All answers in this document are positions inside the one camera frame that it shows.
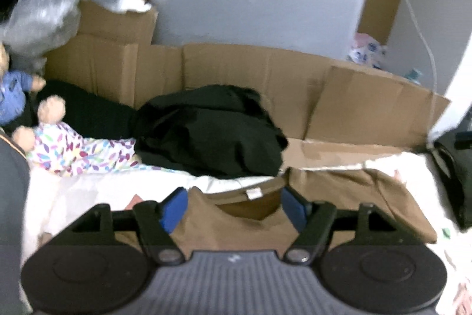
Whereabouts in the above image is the bear print bed sheet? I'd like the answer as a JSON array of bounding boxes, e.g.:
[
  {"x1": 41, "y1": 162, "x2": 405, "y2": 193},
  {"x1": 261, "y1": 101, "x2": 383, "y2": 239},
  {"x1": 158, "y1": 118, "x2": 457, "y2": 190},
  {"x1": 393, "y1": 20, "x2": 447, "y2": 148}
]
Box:
[{"x1": 20, "y1": 151, "x2": 472, "y2": 315}]

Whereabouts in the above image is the flat black cloth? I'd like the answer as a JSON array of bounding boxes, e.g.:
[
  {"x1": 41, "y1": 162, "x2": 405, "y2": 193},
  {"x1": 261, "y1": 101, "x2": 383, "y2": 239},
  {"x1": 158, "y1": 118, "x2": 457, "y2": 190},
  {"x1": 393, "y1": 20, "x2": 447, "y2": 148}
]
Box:
[{"x1": 35, "y1": 79, "x2": 139, "y2": 141}]

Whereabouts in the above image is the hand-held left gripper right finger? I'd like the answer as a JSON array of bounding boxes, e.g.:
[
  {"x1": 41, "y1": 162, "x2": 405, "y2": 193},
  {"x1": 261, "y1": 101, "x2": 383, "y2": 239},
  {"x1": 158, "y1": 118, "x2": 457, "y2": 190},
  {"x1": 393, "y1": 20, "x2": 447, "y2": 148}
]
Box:
[{"x1": 281, "y1": 186, "x2": 402, "y2": 265}]

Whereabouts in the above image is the teddy bear in blue shirt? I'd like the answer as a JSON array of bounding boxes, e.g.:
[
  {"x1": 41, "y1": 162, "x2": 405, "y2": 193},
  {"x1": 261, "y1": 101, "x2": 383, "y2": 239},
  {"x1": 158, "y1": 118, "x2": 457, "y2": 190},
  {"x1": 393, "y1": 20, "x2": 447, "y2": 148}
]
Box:
[{"x1": 0, "y1": 42, "x2": 68, "y2": 150}]

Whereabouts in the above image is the grey blanket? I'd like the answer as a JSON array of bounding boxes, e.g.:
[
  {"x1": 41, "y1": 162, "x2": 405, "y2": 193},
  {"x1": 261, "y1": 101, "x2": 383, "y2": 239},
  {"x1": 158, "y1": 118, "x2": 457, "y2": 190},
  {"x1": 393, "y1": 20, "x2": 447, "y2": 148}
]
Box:
[{"x1": 0, "y1": 128, "x2": 32, "y2": 315}]

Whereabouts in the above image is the colourful patterned cloth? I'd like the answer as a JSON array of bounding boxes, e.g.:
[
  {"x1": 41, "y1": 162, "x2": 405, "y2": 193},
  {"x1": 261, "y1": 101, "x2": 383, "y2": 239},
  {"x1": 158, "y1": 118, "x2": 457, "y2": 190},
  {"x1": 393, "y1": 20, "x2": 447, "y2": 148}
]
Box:
[{"x1": 27, "y1": 121, "x2": 143, "y2": 177}]

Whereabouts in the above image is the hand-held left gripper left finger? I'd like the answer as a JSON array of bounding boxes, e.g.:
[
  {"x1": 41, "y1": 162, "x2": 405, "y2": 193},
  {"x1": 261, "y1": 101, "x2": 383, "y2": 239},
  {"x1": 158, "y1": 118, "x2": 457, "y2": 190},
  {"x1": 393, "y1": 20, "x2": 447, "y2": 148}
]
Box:
[{"x1": 69, "y1": 187, "x2": 189, "y2": 266}]

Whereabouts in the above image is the clear plastic bag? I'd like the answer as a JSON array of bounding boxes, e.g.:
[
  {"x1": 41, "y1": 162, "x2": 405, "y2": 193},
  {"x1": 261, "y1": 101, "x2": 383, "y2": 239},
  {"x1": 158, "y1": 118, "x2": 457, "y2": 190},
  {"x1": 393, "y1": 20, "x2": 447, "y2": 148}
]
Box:
[{"x1": 0, "y1": 0, "x2": 82, "y2": 59}]

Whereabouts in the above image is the cardboard sheet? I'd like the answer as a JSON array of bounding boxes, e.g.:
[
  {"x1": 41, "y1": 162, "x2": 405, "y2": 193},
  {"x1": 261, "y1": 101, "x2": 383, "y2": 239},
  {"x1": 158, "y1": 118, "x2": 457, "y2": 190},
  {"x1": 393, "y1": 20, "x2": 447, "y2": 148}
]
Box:
[{"x1": 43, "y1": 34, "x2": 453, "y2": 172}]

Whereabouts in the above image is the black chair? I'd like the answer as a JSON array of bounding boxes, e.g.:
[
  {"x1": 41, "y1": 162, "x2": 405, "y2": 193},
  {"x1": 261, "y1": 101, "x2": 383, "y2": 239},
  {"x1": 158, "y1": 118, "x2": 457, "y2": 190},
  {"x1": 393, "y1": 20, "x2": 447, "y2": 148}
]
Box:
[{"x1": 431, "y1": 128, "x2": 472, "y2": 231}]

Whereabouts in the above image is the pink white packet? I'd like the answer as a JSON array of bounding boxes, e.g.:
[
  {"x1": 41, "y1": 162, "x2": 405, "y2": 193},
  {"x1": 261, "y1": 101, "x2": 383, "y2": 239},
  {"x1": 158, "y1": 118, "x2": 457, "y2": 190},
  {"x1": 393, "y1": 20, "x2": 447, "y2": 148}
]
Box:
[{"x1": 347, "y1": 32, "x2": 389, "y2": 71}]

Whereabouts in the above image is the brown printed t-shirt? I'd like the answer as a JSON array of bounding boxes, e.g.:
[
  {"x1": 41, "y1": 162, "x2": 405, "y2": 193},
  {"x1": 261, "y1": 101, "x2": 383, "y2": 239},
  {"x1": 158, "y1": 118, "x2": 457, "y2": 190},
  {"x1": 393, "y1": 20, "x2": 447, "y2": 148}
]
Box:
[{"x1": 114, "y1": 167, "x2": 438, "y2": 254}]

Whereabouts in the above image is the white cable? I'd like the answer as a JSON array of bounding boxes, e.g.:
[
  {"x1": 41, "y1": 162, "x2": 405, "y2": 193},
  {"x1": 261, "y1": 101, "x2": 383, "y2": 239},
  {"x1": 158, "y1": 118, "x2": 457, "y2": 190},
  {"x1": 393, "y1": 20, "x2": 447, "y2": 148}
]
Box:
[{"x1": 375, "y1": 0, "x2": 440, "y2": 95}]

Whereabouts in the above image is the black clothing pile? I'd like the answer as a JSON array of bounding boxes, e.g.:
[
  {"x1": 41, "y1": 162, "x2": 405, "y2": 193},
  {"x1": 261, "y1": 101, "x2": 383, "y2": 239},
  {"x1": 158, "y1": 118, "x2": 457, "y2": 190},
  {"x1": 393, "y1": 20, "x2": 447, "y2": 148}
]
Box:
[{"x1": 131, "y1": 84, "x2": 289, "y2": 180}]

